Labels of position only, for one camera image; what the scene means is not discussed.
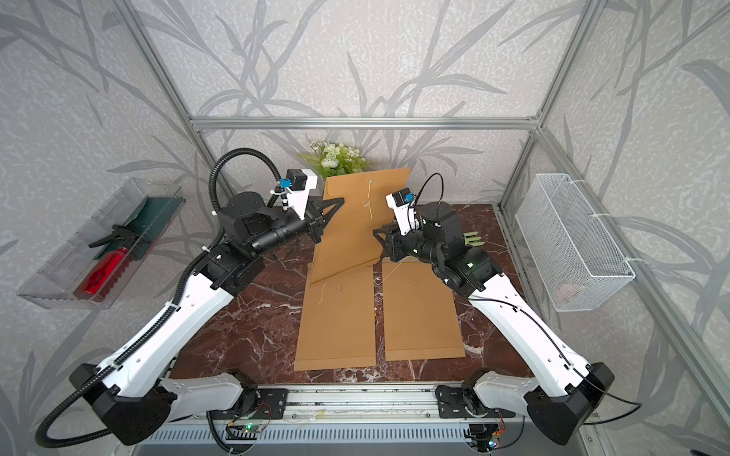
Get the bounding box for brown file bag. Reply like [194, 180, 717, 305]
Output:
[294, 265, 376, 372]
[382, 258, 466, 361]
[310, 168, 410, 283]

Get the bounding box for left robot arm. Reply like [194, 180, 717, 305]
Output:
[34, 147, 345, 448]

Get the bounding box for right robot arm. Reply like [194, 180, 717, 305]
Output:
[373, 188, 615, 446]

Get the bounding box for green plant white flowers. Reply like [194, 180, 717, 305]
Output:
[298, 141, 372, 180]

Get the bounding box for green garden fork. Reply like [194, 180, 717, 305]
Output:
[463, 232, 485, 247]

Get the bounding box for dark green cloth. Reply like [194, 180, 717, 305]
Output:
[89, 197, 184, 261]

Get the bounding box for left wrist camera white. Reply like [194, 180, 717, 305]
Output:
[271, 169, 319, 220]

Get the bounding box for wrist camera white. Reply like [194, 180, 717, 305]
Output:
[386, 187, 420, 236]
[271, 169, 319, 220]

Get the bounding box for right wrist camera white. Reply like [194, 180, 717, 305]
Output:
[386, 187, 420, 236]

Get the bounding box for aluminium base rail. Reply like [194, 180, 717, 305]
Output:
[118, 381, 601, 426]

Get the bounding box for white wire mesh basket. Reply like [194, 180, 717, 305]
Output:
[516, 173, 635, 313]

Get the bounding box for clear plastic wall tray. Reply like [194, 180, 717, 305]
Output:
[17, 179, 186, 310]

